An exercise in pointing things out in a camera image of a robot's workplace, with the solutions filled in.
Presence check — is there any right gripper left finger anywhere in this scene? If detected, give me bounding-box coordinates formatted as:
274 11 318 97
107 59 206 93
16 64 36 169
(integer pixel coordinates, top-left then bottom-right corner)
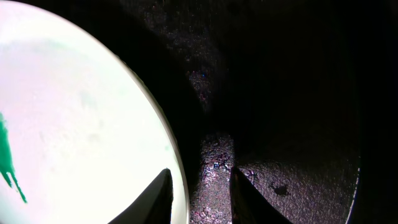
109 169 174 224

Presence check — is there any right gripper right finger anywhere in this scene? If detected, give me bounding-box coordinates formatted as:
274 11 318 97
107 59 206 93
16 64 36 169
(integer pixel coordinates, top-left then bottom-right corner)
229 167 291 224

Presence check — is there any mint green plate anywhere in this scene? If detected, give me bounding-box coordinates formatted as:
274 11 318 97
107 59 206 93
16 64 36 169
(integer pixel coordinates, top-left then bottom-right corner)
1 1 189 223

